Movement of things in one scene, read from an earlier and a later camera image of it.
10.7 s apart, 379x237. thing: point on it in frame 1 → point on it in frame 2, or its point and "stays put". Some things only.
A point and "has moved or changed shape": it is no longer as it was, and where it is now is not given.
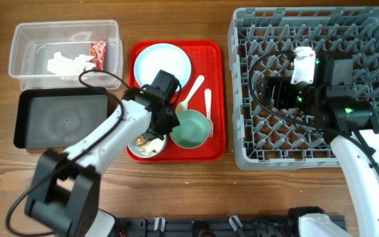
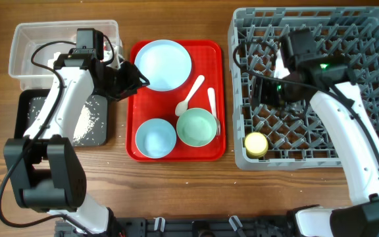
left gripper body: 170,120 → 118,81
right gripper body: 300,95 stays put
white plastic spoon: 183,105 stays put
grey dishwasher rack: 369,35 stays put
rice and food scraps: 147,149 → 88,118
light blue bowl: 143,147 has moved or changed shape
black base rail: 148,226 stays put
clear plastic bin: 35,42 stays put
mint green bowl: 193,130 has moved or changed shape
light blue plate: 166,57 stays put
